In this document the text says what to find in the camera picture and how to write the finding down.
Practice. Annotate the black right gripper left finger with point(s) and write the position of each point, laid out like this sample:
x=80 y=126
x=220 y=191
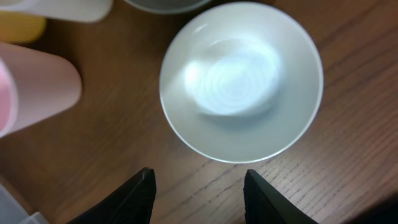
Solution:
x=131 y=203

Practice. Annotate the yellow cup upper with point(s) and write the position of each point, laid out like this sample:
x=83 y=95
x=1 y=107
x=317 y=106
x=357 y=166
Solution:
x=21 y=28

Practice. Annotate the white bowl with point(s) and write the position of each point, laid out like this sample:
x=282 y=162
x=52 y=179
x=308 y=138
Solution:
x=241 y=82

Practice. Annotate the grey bowl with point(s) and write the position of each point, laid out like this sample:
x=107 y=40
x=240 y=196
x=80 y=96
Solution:
x=167 y=6

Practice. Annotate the clear plastic storage container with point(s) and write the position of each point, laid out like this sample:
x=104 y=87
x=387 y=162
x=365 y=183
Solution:
x=11 y=212

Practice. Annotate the pink cup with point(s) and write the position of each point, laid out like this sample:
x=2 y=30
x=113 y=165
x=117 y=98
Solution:
x=34 y=86

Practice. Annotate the cream white cup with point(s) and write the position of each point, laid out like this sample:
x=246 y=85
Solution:
x=69 y=10

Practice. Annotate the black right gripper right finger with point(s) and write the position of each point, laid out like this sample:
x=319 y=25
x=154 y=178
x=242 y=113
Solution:
x=265 y=205

